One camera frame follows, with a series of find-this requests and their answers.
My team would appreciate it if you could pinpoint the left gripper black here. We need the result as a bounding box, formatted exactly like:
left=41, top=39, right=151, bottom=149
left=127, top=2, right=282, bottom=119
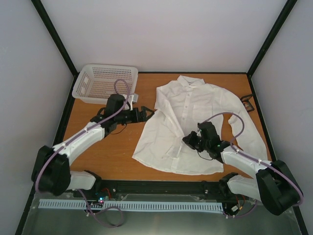
left=115, top=105, right=154, bottom=124

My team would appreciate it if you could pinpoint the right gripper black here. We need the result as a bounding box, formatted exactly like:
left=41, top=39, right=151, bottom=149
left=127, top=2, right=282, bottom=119
left=182, top=131, right=209, bottom=152

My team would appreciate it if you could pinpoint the white button-up shirt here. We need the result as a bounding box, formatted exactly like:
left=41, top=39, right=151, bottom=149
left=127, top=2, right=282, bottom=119
left=132, top=76, right=268, bottom=175

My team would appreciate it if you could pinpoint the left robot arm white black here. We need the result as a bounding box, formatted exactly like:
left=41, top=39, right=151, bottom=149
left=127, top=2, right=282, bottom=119
left=31, top=94, right=154, bottom=197

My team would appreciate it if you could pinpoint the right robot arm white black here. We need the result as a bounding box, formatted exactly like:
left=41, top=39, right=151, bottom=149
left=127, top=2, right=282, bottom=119
left=182, top=122, right=303, bottom=215

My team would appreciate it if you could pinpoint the black open brooch box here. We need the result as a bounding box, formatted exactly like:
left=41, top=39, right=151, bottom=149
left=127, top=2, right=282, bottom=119
left=240, top=94, right=255, bottom=113

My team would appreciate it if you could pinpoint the white perforated plastic basket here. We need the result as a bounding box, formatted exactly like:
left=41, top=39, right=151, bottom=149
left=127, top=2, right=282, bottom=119
left=72, top=64, right=138, bottom=105

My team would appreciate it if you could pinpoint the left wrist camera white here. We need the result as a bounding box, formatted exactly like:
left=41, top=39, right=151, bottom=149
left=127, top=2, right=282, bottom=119
left=128, top=94, right=139, bottom=110

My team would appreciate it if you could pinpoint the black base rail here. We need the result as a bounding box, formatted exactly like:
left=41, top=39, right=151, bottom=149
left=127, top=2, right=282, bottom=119
left=82, top=180, right=235, bottom=200

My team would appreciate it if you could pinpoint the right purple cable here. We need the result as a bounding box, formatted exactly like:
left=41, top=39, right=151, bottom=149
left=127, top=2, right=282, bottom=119
left=198, top=112, right=304, bottom=209

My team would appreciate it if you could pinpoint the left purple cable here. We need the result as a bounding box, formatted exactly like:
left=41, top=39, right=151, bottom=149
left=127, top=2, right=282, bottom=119
left=34, top=79, right=132, bottom=194

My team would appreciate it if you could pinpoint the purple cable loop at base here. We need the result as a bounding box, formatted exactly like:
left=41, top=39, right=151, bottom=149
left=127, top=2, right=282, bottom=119
left=78, top=189, right=124, bottom=228

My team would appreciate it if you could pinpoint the light blue slotted cable duct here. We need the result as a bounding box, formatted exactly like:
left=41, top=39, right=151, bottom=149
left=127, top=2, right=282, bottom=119
left=38, top=199, right=223, bottom=213

